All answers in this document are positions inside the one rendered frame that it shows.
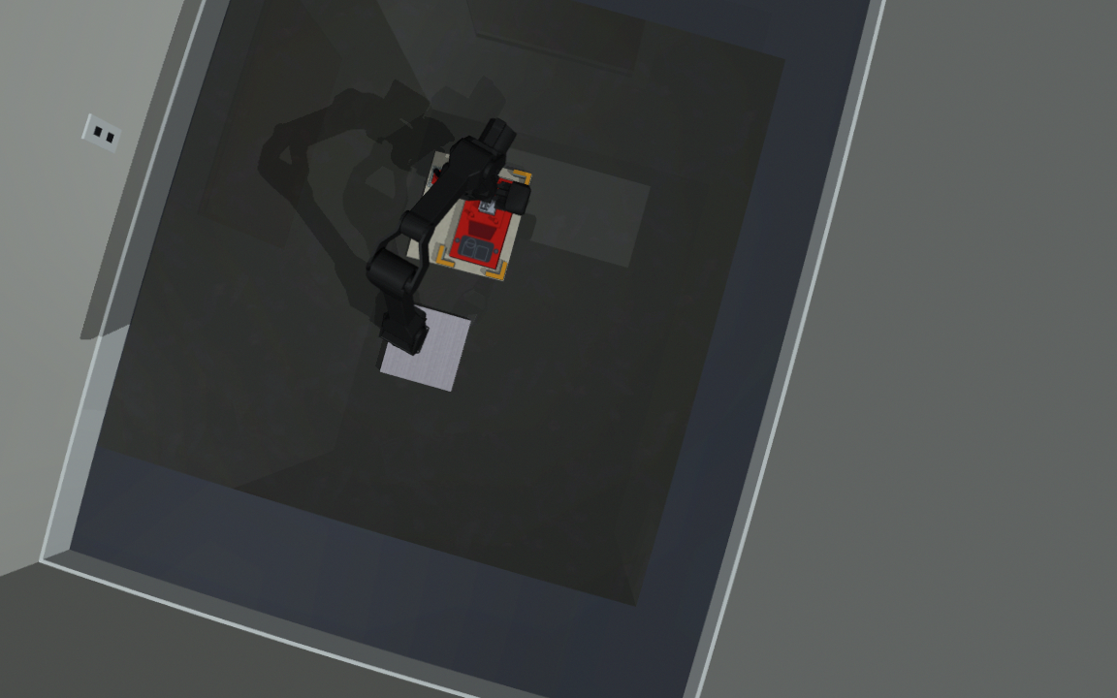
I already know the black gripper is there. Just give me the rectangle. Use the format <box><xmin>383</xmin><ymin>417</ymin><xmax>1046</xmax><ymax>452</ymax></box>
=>
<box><xmin>461</xmin><ymin>172</ymin><xmax>531</xmax><ymax>216</ymax></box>

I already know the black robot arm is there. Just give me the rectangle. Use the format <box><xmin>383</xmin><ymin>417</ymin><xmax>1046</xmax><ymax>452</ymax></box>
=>
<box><xmin>366</xmin><ymin>118</ymin><xmax>517</xmax><ymax>356</ymax></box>

